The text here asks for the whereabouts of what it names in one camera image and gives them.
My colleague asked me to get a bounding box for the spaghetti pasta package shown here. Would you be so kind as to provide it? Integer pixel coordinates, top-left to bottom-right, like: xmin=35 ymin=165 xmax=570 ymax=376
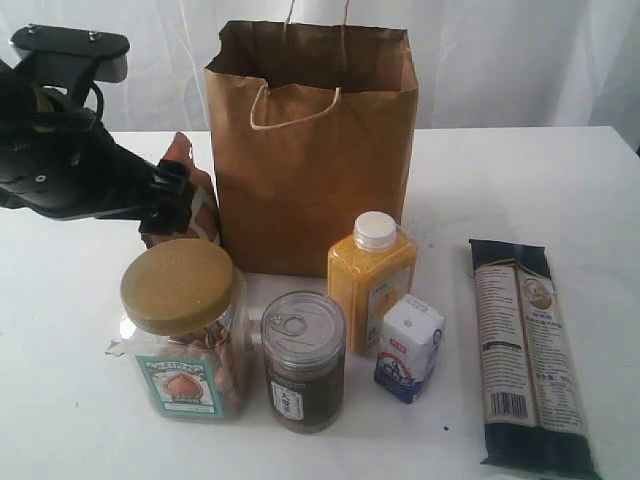
xmin=470 ymin=239 xmax=599 ymax=479

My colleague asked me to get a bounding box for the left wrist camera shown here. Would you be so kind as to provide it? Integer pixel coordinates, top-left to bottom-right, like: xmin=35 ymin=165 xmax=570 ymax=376
xmin=10 ymin=24 xmax=130 ymax=106

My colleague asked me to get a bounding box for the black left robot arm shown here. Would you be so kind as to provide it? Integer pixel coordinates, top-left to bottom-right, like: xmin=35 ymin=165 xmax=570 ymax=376
xmin=1 ymin=64 xmax=193 ymax=235

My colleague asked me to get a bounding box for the yellow millet bottle white cap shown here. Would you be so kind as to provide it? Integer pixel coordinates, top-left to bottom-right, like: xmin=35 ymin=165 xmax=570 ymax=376
xmin=327 ymin=211 xmax=418 ymax=355

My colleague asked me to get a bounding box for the dark grain can clear lid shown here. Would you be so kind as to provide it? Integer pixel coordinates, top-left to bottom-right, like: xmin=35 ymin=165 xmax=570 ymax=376
xmin=260 ymin=290 xmax=346 ymax=433

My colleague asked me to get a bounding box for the white blue salt packet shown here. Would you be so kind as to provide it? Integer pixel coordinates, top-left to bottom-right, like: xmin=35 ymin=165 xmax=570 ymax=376
xmin=374 ymin=294 xmax=445 ymax=404

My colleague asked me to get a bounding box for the clear nut jar gold lid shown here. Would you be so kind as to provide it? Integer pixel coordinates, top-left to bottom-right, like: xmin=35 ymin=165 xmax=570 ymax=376
xmin=118 ymin=238 xmax=254 ymax=422

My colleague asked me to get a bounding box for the brown orange snack pouch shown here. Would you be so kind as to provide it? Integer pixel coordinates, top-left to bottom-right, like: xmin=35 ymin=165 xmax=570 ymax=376
xmin=141 ymin=132 xmax=221 ymax=248

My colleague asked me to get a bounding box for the white backdrop curtain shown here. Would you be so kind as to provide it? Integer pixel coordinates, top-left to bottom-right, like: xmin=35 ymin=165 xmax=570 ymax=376
xmin=1 ymin=1 xmax=639 ymax=144

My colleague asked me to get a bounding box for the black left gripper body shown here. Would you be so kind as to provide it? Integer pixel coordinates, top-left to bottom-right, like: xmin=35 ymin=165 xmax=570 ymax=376
xmin=1 ymin=94 xmax=193 ymax=235

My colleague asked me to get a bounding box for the brown paper bag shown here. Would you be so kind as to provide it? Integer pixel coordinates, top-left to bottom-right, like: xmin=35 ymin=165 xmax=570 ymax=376
xmin=204 ymin=20 xmax=419 ymax=277

